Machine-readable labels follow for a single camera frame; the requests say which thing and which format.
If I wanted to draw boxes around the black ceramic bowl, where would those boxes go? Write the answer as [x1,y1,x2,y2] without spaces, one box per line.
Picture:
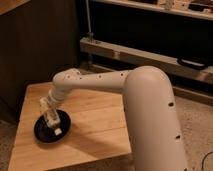
[34,110,72,143]

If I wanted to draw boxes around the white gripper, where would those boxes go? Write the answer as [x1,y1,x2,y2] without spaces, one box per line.
[39,90,64,120]

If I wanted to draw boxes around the upper wooden shelf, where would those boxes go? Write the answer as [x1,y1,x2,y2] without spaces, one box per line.
[93,0,213,21]

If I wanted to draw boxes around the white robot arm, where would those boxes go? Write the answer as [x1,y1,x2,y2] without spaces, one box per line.
[40,66,188,171]

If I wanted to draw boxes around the wooden table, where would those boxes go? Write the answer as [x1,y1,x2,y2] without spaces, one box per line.
[8,83,130,171]

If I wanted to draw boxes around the black handle on rail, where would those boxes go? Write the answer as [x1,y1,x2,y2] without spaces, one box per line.
[177,58,211,70]

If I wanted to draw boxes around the metal vertical pole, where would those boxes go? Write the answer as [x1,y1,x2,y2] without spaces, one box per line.
[85,0,94,42]

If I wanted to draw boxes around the metal shelf rail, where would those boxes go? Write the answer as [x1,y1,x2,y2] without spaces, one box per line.
[80,37,213,84]

